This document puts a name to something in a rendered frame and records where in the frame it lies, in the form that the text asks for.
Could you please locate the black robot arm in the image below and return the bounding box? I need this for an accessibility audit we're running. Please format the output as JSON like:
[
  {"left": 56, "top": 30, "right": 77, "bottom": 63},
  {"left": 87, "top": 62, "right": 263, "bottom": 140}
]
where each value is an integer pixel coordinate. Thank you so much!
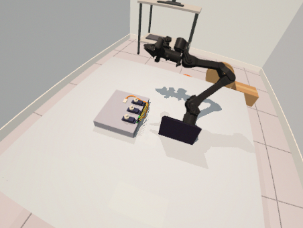
[{"left": 162, "top": 36, "right": 236, "bottom": 126}]

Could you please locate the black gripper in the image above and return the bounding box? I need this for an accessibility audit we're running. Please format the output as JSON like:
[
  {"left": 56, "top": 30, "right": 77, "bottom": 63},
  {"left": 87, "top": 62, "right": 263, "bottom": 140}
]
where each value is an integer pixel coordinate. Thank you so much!
[{"left": 143, "top": 37, "right": 172, "bottom": 63}]

